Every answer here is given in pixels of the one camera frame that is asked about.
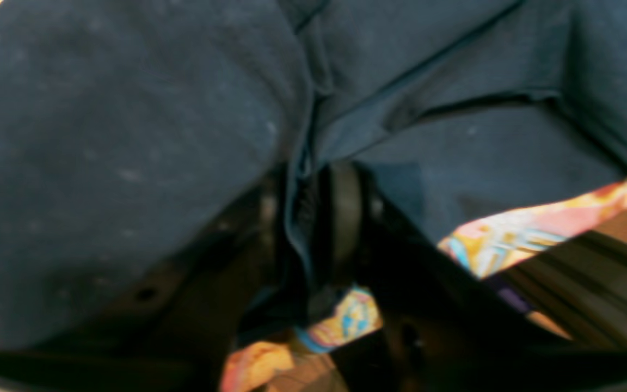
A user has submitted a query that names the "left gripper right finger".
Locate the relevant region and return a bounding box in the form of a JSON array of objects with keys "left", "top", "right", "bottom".
[{"left": 319, "top": 163, "right": 627, "bottom": 391}]

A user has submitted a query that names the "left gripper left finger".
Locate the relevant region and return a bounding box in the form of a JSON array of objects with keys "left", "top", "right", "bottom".
[{"left": 0, "top": 169, "right": 284, "bottom": 391}]

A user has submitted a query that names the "dark navy t-shirt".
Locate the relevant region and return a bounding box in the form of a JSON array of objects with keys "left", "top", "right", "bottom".
[{"left": 0, "top": 1, "right": 627, "bottom": 349}]

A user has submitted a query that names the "patterned colourful tablecloth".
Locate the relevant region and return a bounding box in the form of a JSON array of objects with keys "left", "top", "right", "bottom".
[{"left": 0, "top": 1, "right": 627, "bottom": 391}]

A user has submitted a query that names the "grey aluminium table rail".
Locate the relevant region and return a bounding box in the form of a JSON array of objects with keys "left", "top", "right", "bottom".
[{"left": 497, "top": 231, "right": 627, "bottom": 351}]

